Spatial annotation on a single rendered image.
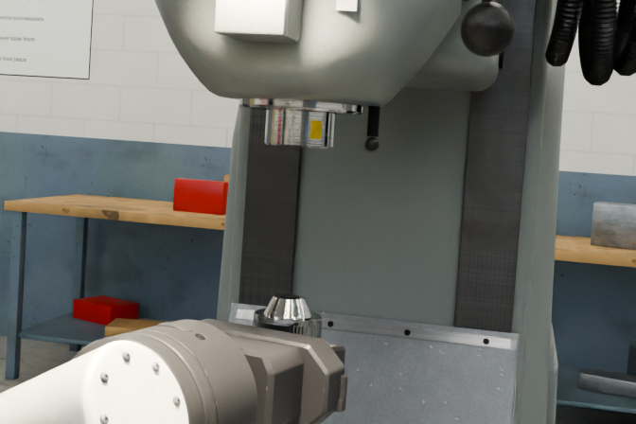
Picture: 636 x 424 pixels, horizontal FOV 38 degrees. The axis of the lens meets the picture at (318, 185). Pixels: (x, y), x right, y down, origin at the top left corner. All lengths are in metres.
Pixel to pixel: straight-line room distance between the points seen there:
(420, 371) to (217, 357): 0.50
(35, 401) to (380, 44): 0.28
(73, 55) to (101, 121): 0.42
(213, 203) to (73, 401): 4.09
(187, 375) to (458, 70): 0.35
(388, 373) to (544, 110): 0.33
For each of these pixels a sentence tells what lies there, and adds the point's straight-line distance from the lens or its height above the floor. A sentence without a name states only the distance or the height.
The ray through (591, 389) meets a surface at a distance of 4.38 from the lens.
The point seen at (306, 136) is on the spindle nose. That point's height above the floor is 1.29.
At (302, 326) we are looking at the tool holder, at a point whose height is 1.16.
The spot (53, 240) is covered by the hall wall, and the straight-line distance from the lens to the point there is 5.51.
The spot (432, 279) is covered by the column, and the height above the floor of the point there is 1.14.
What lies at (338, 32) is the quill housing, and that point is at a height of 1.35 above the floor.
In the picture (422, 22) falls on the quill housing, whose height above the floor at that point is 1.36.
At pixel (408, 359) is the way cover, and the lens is 0.99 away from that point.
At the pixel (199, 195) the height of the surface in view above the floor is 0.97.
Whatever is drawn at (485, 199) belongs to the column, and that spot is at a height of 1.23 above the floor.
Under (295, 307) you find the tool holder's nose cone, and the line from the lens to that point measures 0.62.
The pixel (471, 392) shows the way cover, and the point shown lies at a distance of 0.98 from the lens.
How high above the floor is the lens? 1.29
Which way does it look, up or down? 3 degrees down
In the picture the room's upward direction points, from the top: 4 degrees clockwise
